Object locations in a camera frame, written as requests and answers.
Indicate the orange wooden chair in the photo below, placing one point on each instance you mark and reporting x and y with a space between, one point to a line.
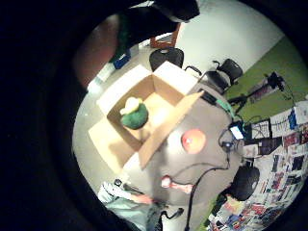
166 40

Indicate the black office chair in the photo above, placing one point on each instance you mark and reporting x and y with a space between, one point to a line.
166 57

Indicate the blue crate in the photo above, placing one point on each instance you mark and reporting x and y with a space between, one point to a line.
122 61

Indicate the black armchair with armrests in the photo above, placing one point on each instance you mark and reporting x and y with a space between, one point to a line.
224 74

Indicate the black power adapter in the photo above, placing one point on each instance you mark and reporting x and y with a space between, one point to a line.
208 96

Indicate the open cardboard box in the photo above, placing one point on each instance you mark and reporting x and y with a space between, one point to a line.
154 106

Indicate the green and cream plush toy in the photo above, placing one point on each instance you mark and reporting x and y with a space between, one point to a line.
134 115

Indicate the orange round disc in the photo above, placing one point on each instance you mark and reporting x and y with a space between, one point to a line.
193 141

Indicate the smartphone with lit screen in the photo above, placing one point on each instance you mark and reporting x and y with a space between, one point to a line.
236 132

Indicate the small black webcam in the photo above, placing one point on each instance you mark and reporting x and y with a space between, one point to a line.
227 145

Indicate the pink and white toy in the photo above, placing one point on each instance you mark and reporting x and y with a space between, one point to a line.
174 184

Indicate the round black chair back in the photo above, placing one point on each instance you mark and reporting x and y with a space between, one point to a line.
245 183

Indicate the the person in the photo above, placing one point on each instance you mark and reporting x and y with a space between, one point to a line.
128 208

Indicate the black tripod with camera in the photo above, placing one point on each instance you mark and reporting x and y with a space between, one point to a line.
260 89

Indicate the wall of printed posters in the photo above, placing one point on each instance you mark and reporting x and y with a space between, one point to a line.
279 173

